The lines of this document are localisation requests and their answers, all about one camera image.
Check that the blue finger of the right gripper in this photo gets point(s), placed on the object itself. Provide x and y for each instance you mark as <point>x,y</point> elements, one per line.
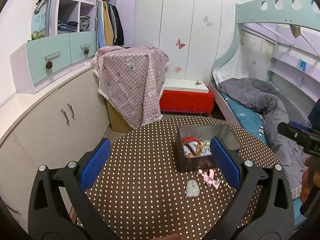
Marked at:
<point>299,126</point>

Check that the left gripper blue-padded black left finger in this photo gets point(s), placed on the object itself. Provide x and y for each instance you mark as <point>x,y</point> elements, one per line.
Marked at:
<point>48,217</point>

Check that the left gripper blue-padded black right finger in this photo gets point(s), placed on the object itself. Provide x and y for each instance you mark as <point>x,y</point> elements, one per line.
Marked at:
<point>273,217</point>

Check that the pale jade pendant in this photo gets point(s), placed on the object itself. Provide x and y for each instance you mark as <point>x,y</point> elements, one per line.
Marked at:
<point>192,189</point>

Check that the dark metal jewelry box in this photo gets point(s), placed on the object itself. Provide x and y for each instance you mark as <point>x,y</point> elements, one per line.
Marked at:
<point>192,147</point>

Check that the right hand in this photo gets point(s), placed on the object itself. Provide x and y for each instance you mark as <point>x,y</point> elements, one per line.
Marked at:
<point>305,191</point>

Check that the bare left hand thumb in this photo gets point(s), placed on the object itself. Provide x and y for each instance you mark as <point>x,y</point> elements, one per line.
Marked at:
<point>170,237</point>

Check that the grey duvet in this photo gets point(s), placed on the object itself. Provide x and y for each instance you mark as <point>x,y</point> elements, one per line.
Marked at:
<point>261,97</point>

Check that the teal mattress sheet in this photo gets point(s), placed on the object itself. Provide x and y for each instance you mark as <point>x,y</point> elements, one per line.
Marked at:
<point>247,119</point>

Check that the cream low cabinet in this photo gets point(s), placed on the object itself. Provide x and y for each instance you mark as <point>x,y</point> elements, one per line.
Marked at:
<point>61,128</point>

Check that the brown polka dot tablecloth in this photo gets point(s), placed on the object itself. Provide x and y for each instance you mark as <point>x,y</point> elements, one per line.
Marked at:
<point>140,193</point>

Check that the red storage bench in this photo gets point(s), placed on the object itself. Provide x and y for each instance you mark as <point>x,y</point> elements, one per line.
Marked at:
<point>186,96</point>

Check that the white wardrobe with butterflies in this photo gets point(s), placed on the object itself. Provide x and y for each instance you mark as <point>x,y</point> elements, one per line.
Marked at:
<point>193,33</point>

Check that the teal drawer unit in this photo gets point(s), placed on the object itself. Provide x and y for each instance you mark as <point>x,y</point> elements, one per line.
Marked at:
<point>38,63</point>

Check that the pink checkered bear cloth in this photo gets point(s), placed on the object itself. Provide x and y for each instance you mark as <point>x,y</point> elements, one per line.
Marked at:
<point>132,81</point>

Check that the green plant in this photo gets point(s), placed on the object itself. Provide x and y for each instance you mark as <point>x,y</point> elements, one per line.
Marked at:
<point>35,35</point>

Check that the hanging clothes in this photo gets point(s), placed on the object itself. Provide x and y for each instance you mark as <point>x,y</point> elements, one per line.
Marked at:
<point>108,26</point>

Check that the purple cubby shelf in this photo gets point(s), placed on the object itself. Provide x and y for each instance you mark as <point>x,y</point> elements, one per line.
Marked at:
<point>71,10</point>

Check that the grey metal handrail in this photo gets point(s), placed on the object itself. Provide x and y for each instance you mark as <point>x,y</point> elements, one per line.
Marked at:
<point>48,4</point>

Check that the teal bunk bed frame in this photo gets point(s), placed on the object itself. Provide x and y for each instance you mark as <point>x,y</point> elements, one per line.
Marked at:
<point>250,33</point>

